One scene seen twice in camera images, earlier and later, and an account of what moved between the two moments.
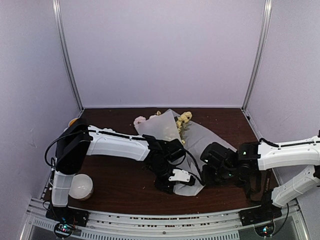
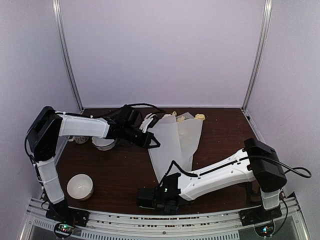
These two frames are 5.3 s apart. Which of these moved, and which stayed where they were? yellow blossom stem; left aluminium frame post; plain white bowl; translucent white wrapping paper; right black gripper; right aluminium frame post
Moved: yellow blossom stem; right black gripper; translucent white wrapping paper
Stayed: left aluminium frame post; right aluminium frame post; plain white bowl
